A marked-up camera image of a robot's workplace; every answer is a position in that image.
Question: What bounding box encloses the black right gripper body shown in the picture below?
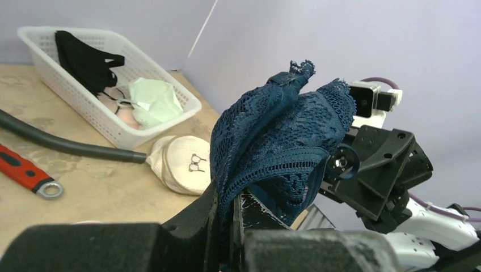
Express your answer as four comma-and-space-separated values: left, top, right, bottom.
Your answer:
319, 125, 433, 233

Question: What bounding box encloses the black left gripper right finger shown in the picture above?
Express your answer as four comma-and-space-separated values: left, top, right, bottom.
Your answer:
231, 190, 400, 271

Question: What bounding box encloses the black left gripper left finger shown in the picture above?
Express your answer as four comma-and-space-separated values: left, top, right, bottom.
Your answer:
1, 184, 219, 271

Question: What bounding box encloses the dark blue bra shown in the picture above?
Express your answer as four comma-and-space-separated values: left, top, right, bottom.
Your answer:
210, 60, 356, 271

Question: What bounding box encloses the pale green bra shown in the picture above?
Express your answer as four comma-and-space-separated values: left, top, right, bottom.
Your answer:
128, 78, 184, 129

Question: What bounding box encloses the black bra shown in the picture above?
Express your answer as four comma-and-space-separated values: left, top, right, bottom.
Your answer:
54, 31, 125, 96

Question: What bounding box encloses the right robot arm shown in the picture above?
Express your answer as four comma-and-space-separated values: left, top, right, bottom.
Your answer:
319, 125, 480, 271

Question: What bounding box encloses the pink bra in basket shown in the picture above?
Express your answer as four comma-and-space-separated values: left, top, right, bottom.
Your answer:
97, 87, 140, 129

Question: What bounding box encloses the white plastic basket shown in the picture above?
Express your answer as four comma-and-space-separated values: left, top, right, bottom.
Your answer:
17, 26, 202, 150

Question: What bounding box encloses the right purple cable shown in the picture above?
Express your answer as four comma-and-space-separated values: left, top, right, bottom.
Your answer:
360, 76, 481, 223

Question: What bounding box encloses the red-handled adjustable wrench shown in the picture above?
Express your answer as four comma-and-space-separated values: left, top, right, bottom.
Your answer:
1, 145, 64, 200

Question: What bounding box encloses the black corrugated hose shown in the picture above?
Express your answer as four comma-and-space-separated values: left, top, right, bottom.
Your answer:
0, 109, 147, 164

